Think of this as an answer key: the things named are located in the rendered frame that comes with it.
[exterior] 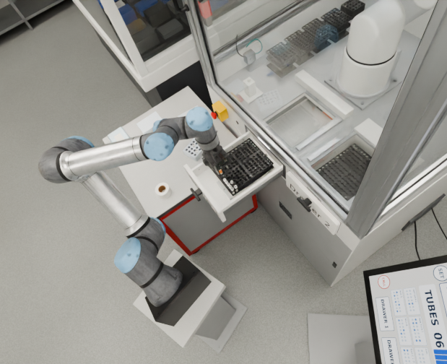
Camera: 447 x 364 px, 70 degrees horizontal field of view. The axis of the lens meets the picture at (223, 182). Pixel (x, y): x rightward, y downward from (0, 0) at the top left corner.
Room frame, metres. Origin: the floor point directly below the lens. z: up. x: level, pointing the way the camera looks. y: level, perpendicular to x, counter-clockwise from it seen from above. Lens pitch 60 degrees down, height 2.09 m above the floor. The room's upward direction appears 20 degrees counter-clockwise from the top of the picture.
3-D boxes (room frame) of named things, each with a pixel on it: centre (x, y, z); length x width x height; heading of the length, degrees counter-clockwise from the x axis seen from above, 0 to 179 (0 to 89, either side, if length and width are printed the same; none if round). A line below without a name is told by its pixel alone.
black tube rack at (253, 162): (0.75, -0.10, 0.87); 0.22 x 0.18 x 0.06; 106
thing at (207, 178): (0.75, -0.11, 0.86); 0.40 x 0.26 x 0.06; 106
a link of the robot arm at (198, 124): (0.69, 0.01, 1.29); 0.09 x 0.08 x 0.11; 73
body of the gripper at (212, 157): (0.68, -0.01, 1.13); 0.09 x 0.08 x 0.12; 16
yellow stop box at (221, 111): (1.09, -0.11, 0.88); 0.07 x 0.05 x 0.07; 16
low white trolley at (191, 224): (1.09, 0.19, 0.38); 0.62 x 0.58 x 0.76; 16
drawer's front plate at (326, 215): (0.48, -0.30, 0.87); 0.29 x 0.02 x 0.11; 16
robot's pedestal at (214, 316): (0.34, 0.33, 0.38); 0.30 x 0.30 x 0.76; 37
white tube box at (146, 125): (1.25, 0.26, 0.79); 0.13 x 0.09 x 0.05; 108
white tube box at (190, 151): (1.00, 0.06, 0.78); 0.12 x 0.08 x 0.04; 124
